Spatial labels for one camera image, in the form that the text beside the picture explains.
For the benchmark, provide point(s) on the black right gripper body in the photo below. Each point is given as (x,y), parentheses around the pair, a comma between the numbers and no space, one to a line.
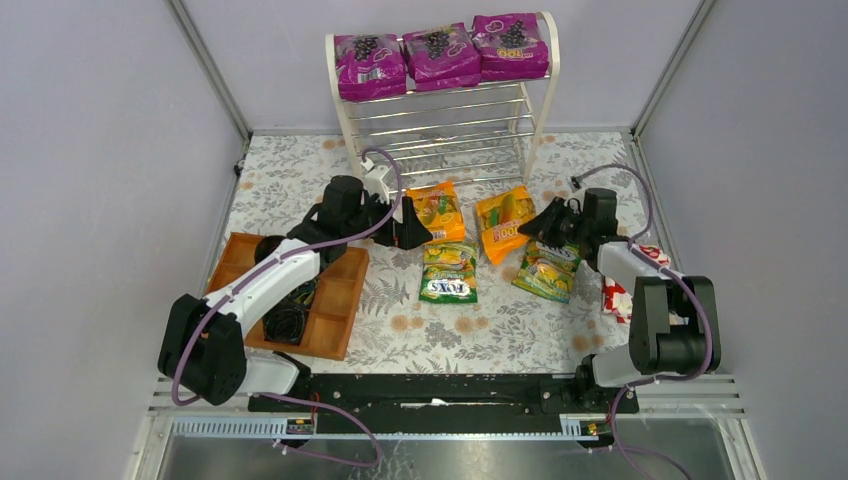
(553,220)

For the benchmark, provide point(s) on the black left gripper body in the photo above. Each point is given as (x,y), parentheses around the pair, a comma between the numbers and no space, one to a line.
(395,225)

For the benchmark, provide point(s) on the orange candy bag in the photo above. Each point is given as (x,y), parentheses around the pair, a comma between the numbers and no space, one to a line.
(438,209)
(500,218)

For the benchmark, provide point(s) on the green candy bag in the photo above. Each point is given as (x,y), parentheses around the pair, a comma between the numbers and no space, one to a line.
(548,272)
(449,274)

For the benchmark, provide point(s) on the purple candy bag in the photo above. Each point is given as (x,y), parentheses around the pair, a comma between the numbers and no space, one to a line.
(369,67)
(511,47)
(442,58)

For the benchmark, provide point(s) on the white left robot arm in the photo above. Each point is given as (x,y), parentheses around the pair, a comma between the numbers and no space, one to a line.
(203,351)

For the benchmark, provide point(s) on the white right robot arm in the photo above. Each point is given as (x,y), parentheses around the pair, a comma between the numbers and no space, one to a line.
(673,333)

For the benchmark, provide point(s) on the cream metal shelf rack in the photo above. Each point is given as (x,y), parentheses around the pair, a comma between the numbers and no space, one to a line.
(490,132)

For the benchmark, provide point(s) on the red floral fabric pouch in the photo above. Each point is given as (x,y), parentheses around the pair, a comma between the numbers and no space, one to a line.
(616,301)

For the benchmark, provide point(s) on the wooden compartment tray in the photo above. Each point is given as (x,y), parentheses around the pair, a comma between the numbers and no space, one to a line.
(330,320)

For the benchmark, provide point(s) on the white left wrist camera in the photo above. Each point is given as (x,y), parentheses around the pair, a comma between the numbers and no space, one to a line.
(375,179)

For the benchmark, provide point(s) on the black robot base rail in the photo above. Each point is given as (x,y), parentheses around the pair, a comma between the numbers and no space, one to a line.
(448,403)

